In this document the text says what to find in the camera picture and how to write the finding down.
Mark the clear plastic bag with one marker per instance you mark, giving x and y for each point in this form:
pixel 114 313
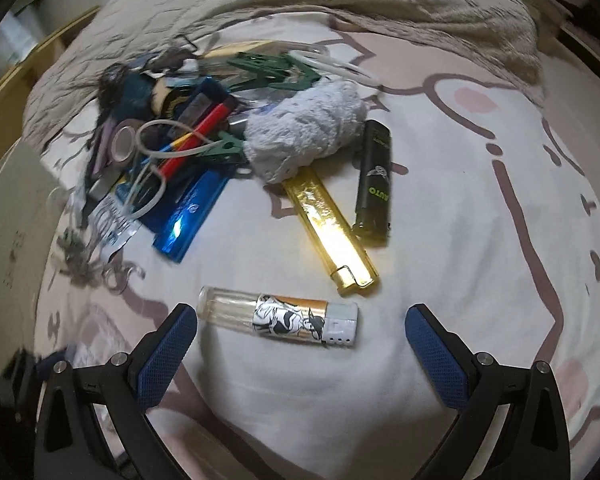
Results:
pixel 112 225

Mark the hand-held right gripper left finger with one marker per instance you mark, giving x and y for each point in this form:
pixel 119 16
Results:
pixel 165 352

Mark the yellow translucent lighter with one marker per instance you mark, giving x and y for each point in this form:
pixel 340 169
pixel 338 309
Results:
pixel 330 230

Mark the dark plush toy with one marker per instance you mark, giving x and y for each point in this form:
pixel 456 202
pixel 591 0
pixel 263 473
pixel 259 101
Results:
pixel 125 87

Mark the green plastic clothes pegs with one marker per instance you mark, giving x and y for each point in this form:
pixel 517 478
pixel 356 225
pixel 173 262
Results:
pixel 265 67

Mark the green circuit board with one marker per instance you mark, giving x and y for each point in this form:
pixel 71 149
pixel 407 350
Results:
pixel 80 260

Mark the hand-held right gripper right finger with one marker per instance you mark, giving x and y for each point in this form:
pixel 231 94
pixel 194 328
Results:
pixel 437 355

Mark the crumpled white cloth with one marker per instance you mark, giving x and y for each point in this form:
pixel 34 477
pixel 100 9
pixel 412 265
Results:
pixel 305 125

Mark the dark blue gold-printed packet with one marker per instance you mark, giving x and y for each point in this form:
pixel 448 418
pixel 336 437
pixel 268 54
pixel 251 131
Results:
pixel 185 97

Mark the wooden shelf unit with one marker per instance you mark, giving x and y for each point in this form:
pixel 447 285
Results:
pixel 10 77

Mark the blue metallic case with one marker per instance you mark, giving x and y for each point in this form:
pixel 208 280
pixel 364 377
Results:
pixel 190 215

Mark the small purple tape roll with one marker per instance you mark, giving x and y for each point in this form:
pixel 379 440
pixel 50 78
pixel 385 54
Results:
pixel 120 130

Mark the black lighter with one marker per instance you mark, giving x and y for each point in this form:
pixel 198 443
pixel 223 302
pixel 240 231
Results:
pixel 375 185

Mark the green plastic peg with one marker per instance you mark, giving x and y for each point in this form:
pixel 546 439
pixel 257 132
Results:
pixel 225 149

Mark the red yellow pen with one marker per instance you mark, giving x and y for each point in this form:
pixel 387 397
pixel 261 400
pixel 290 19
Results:
pixel 210 120

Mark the clear lighter with printed label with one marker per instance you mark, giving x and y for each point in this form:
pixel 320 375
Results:
pixel 280 317

